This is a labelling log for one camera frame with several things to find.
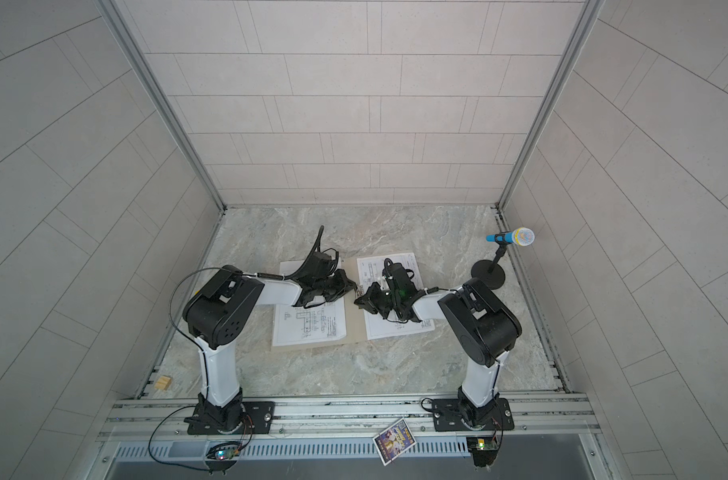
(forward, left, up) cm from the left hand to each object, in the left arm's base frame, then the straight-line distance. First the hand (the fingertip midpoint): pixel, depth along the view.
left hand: (365, 280), depth 95 cm
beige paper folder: (-14, +2, -1) cm, 15 cm away
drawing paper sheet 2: (+3, -2, 0) cm, 3 cm away
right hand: (-9, +3, +2) cm, 10 cm away
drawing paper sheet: (-15, +18, +2) cm, 24 cm away
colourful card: (-42, -8, +2) cm, 43 cm away
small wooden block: (-31, +50, +1) cm, 59 cm away
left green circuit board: (-45, +29, +4) cm, 54 cm away
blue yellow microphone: (+1, -42, +23) cm, 48 cm away
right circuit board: (-44, -29, 0) cm, 53 cm away
